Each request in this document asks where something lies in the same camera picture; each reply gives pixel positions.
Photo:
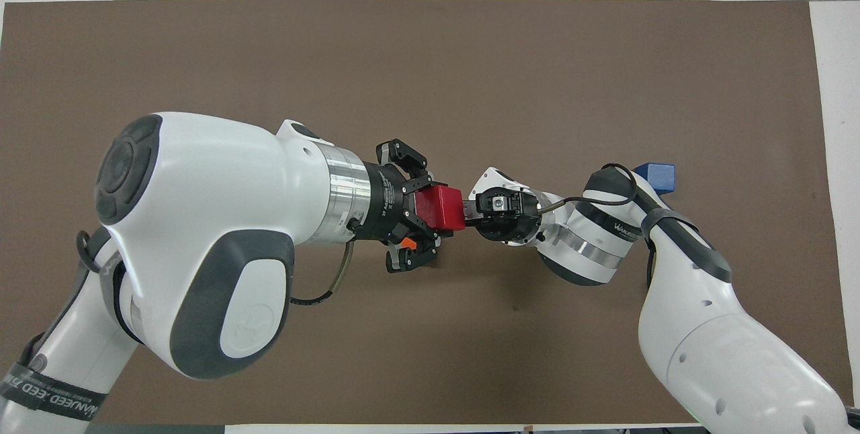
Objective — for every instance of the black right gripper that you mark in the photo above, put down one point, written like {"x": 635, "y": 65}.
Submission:
{"x": 517, "y": 219}

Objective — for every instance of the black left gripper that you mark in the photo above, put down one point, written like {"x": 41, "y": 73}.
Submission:
{"x": 386, "y": 202}

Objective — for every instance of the red cube block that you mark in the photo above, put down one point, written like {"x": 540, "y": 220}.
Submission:
{"x": 440, "y": 209}

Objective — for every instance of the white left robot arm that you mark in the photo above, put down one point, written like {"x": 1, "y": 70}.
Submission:
{"x": 215, "y": 172}

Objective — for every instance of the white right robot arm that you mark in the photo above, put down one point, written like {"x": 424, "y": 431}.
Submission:
{"x": 705, "y": 353}

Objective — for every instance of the orange cube block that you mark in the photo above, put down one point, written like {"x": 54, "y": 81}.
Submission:
{"x": 408, "y": 243}

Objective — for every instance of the blue cube block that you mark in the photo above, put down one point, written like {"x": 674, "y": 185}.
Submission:
{"x": 662, "y": 175}

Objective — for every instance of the brown table mat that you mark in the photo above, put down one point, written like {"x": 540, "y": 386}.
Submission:
{"x": 430, "y": 71}

